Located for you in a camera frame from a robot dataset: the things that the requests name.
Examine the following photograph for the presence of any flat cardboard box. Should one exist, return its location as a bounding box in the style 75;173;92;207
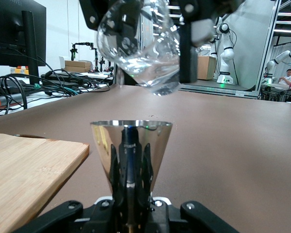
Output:
64;60;93;73

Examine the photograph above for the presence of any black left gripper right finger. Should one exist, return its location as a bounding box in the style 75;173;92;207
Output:
149;196;241;233

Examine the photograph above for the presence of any shiny steel jigger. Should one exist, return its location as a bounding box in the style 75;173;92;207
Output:
90;119;173;233

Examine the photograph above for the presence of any clear glass measuring cup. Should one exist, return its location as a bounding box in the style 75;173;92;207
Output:
95;0;181;97

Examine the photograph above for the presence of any seated person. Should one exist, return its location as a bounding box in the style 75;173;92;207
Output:
277;68;291;88

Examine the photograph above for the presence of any aluminium frame rail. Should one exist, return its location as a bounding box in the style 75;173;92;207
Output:
178;83;259;100

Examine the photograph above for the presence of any aluminium frame post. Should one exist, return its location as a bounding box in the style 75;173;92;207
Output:
256;0;282;100

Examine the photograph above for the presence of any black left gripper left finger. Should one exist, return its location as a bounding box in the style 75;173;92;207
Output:
13;196;117;233

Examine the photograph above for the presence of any black computer monitor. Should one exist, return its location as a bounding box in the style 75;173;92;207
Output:
0;0;47;85

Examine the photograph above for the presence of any brown table cover sheet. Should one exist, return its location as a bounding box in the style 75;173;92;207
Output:
0;83;291;233

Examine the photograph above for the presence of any wooden cutting board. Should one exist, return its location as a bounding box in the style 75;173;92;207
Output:
0;132;90;233

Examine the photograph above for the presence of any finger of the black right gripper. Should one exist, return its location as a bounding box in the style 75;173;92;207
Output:
177;0;246;84
79;0;141;32

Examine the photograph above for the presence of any orange and black tool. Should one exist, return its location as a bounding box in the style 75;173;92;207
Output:
0;94;23;108

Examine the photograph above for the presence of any tall cardboard box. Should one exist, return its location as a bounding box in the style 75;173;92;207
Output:
197;55;218;81

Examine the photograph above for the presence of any black desk cable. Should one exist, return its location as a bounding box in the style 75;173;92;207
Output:
0;72;29;116

